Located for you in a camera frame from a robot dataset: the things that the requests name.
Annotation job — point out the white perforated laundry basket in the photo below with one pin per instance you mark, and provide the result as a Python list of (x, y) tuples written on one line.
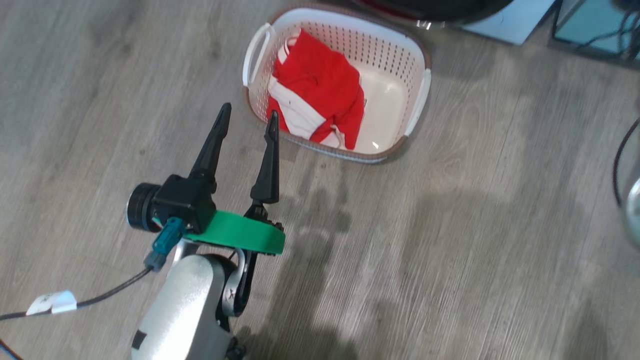
[(385, 100)]

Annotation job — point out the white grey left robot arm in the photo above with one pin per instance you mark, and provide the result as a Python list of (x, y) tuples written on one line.
[(190, 300)]

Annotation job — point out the red white garment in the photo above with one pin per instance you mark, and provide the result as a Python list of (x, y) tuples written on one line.
[(320, 80)]

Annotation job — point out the white washing machine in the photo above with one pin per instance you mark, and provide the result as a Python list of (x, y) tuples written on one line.
[(510, 22)]

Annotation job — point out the teal cabinet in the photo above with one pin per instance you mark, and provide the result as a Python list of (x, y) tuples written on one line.
[(595, 25)]

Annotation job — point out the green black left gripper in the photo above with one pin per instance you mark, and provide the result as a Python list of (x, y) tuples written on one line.
[(240, 232)]

